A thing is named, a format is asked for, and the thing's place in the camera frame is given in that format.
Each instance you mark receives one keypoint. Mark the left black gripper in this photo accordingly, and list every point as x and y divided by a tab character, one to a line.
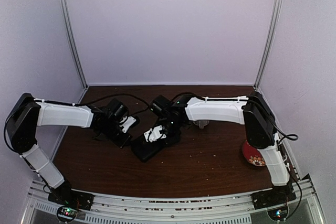
123	141

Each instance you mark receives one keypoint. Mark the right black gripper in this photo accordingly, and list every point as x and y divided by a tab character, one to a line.
169	139

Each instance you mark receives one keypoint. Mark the black zippered tool case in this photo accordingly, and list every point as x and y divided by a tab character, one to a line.
144	150

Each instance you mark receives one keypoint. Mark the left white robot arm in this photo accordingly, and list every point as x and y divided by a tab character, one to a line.
31	117

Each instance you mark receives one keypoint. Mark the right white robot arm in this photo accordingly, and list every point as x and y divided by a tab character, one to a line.
250	111

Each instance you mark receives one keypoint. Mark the white floral mug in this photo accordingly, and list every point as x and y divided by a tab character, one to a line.
201	123

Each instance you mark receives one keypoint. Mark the red floral plate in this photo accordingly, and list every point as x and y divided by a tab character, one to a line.
252	155

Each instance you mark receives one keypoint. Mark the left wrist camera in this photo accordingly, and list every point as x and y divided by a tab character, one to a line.
127	122

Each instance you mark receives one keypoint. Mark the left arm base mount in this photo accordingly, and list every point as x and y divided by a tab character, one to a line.
66	196

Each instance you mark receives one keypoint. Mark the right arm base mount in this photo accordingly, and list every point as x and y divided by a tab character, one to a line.
278	195

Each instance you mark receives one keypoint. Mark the right aluminium corner post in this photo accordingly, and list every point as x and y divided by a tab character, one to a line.
268	44

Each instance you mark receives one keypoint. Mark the aluminium corner post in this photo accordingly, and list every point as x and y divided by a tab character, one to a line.
72	43
268	44

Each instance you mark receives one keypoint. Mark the left aluminium corner post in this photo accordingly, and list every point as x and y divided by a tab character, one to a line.
72	43

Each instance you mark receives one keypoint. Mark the aluminium front rail frame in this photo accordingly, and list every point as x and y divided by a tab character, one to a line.
235	208

